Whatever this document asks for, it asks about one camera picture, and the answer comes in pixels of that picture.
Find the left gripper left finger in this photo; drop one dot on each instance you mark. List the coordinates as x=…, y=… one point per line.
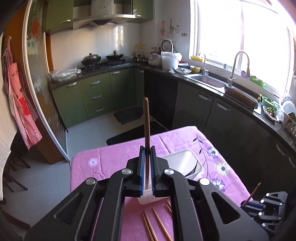
x=94, y=210

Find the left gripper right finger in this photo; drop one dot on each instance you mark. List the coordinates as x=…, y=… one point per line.
x=200, y=210

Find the chrome kitchen faucet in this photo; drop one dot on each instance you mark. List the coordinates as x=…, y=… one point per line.
x=231, y=79

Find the purple floral tablecloth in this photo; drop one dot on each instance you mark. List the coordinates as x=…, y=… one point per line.
x=101, y=163

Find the white plastic utensil holder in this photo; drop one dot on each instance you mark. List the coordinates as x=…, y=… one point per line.
x=185, y=162

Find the plate of vegetables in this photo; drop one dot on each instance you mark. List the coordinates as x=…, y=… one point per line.
x=271, y=113

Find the dark floor mat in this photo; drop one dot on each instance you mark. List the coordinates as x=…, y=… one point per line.
x=129, y=114

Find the green lower cabinets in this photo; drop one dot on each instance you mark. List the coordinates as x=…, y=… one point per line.
x=86, y=98

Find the green cabinets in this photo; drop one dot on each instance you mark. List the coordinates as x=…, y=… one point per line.
x=59, y=15
x=86, y=98

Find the white hanging cloth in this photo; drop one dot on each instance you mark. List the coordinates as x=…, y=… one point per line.
x=8, y=131

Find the red checkered apron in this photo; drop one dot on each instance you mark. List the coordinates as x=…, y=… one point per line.
x=21, y=108

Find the clear plastic bag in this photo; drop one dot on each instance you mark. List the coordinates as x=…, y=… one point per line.
x=58, y=76

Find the small chrome faucet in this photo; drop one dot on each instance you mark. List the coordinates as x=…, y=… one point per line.
x=204, y=69

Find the black lidded wok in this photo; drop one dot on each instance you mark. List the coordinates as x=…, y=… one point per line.
x=91, y=59

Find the white rice cooker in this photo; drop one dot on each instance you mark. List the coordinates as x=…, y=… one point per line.
x=155, y=60

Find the steel range hood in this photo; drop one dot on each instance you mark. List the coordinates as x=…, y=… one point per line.
x=101, y=13

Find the green upper cabinets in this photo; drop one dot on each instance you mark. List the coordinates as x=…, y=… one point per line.
x=59, y=15

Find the black wok with handle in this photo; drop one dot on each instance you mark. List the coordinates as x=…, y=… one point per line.
x=114, y=56

